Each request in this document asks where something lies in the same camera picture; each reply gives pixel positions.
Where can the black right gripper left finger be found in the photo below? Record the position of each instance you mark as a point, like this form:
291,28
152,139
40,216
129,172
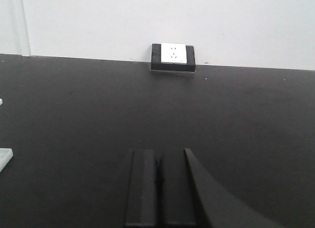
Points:
141,209

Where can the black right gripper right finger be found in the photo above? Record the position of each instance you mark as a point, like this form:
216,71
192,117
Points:
192,198

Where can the white perforated tube rack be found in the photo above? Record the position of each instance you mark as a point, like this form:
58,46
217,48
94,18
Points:
6,154

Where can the black white wall socket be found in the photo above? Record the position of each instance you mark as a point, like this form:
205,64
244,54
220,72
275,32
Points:
173,57

